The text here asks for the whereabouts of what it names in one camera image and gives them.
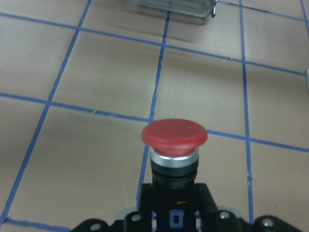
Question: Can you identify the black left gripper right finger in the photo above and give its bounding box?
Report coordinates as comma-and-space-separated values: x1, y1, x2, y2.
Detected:
195, 183, 218, 232

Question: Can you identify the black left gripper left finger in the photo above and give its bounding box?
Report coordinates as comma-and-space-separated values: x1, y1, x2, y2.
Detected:
138, 183, 153, 232

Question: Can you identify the red mushroom push button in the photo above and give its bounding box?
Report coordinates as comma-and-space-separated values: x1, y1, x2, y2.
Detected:
141, 118, 207, 232

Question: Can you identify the wire mesh shelf rack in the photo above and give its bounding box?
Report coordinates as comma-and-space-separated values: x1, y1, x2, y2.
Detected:
132, 0, 217, 18

